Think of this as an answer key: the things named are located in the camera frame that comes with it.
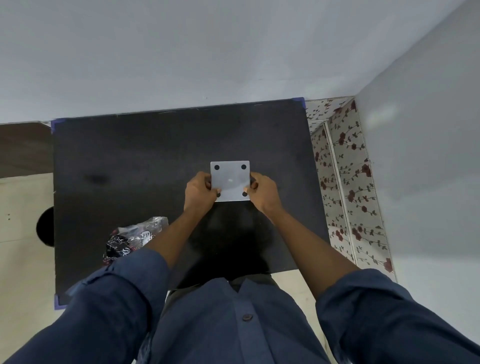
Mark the person's right hand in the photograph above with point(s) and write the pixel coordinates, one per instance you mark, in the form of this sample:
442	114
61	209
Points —
266	197

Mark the person's left hand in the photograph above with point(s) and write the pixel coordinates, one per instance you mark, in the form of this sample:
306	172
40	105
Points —
198	197

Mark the person's left thumb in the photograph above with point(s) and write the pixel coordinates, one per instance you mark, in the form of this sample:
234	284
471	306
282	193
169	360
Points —
213	190

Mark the person's right thumb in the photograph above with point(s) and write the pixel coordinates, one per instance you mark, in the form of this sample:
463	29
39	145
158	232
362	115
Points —
250	189

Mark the white square card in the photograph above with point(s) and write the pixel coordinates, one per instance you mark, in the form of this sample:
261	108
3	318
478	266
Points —
230	182

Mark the person's right forearm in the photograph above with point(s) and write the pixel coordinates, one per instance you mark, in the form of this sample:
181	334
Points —
311	249

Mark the person's left forearm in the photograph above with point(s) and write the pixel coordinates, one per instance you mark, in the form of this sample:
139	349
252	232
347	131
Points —
174	236

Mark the black table mat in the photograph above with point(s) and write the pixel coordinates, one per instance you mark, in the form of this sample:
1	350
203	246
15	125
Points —
150	157

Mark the clear plastic bag, dark contents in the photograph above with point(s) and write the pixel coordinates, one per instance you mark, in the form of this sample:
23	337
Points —
131	240

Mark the blue tape piece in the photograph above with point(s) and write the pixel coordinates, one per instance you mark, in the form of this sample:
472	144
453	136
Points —
56	124
59	300
299	100

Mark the floral patterned white covering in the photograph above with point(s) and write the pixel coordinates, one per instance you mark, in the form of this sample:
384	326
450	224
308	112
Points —
356	187

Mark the dark shirt button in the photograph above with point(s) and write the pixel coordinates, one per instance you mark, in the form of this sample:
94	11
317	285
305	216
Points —
246	317

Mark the navy blue shirt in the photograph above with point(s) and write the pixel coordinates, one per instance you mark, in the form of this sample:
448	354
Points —
225	333

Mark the dark brown wooden board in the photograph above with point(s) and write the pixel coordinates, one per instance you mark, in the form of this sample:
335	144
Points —
24	150

